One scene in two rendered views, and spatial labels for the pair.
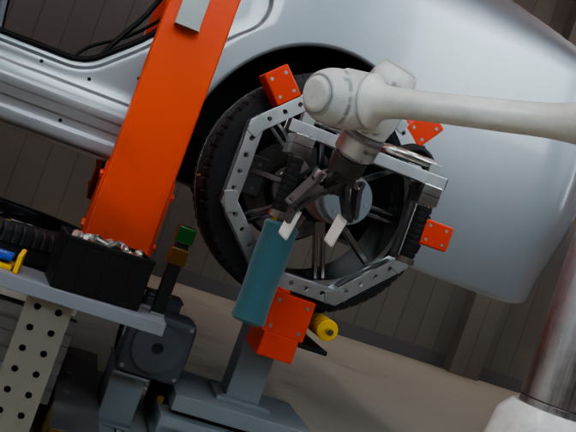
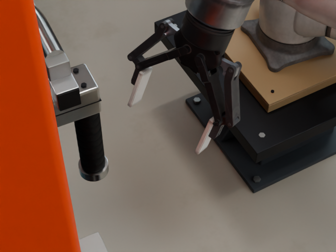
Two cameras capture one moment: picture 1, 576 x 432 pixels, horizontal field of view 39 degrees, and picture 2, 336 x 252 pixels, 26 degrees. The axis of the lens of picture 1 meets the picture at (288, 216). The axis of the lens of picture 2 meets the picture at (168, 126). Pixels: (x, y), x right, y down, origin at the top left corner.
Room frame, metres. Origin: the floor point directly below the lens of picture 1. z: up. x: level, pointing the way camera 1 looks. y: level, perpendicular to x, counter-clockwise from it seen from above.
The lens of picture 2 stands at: (1.93, 0.66, 1.63)
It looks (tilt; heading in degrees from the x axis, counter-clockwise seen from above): 51 degrees down; 259
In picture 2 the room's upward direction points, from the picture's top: straight up
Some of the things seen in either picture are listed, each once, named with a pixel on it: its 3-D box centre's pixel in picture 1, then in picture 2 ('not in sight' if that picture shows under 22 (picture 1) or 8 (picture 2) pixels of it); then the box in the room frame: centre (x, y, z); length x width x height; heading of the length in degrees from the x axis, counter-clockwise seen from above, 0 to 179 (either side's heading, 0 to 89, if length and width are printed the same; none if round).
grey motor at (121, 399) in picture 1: (144, 352); not in sight; (2.36, 0.25, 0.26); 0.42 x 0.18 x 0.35; 14
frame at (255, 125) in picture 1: (328, 195); not in sight; (2.19, -0.08, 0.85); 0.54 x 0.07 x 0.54; 104
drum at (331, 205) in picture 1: (336, 196); not in sight; (2.12, -0.10, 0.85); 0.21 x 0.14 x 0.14; 14
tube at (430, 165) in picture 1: (400, 144); not in sight; (2.09, -0.21, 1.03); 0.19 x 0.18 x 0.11; 14
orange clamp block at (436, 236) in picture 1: (430, 233); not in sight; (2.27, -0.39, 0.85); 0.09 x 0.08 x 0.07; 104
